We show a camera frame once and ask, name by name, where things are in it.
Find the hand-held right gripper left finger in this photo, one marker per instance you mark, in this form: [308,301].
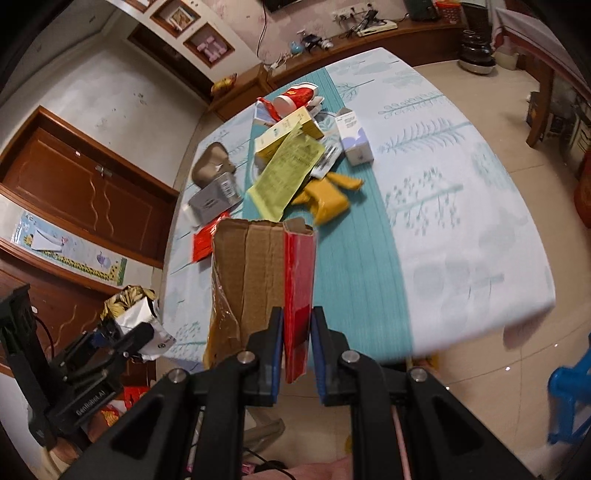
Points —
[275,360]

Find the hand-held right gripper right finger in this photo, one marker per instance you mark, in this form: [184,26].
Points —
[318,360]

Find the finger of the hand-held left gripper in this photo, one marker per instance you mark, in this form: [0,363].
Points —
[138,336]
[102,333]

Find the cardboard box with red side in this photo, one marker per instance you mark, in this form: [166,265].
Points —
[249,286]

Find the yellow-green paper leaflet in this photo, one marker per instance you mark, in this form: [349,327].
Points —
[281,180]

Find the brown paper lump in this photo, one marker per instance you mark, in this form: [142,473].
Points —
[210,161]

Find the red printed plastic bag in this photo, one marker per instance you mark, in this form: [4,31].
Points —
[131,399]

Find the person's pink pants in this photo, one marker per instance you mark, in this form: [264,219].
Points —
[332,470]

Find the red snack packet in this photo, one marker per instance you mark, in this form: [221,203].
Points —
[205,242]

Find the brown wooden door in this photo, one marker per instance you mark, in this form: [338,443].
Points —
[83,184]

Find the grey cardboard box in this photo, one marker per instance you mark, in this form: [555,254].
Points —
[212,201]

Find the teal and white printed tablecloth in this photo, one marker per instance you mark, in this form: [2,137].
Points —
[438,230]

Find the white blister pack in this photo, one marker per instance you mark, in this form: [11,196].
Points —
[325,159]

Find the yellow-green carton box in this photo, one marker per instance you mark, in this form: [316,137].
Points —
[277,138]

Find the white and purple carton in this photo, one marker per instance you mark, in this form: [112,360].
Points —
[353,138]

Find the red and white strip packet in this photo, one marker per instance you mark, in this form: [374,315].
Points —
[265,110]

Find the blue plastic stool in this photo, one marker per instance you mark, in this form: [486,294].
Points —
[570,397]

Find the red paper cup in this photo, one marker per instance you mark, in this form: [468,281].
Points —
[298,98]

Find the yellow and red toy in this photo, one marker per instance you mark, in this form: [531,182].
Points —
[224,85]

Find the blue teapot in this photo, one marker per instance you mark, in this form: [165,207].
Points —
[295,46]

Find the wooden television cabinet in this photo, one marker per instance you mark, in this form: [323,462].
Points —
[392,40]

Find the white set-top box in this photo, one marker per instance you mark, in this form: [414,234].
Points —
[375,26]

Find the black rice cooker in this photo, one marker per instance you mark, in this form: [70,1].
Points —
[475,53]

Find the wooden side table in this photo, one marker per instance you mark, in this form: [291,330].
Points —
[540,50]

